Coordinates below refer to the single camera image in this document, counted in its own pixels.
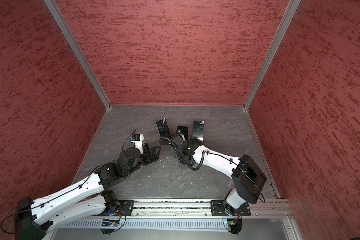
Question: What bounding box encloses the right aluminium corner post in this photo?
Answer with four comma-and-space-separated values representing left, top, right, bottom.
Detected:
243, 0, 301, 111

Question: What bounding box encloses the black phone on wooden stand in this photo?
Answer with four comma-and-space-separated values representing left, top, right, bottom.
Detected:
177, 126, 188, 137

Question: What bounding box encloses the white slotted cable duct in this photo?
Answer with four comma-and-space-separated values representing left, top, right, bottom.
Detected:
61, 218, 230, 232

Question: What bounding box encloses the aluminium corner post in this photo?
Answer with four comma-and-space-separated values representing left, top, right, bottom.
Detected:
243, 0, 301, 111
44, 0, 112, 111

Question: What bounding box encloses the silver-edged phone with sticker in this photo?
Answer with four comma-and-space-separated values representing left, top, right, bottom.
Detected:
192, 121, 205, 146

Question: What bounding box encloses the left aluminium corner post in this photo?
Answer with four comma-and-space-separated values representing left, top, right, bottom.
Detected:
44, 0, 112, 111

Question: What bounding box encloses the purple phone on stand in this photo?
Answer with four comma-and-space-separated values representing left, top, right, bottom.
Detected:
156, 118, 171, 138

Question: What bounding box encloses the aluminium rail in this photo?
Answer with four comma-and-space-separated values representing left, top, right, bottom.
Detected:
49, 197, 293, 218

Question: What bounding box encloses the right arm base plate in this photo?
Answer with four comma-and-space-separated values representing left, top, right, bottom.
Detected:
211, 200, 251, 217

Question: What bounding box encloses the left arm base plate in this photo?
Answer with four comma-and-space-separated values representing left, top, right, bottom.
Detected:
106, 200, 135, 217

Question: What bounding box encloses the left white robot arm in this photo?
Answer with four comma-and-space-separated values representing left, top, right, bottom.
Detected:
14, 143, 161, 240

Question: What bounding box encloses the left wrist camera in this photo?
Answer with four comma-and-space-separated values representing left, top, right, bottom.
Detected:
130, 134, 144, 154

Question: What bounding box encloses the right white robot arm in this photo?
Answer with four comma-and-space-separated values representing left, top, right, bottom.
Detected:
162, 134, 267, 210

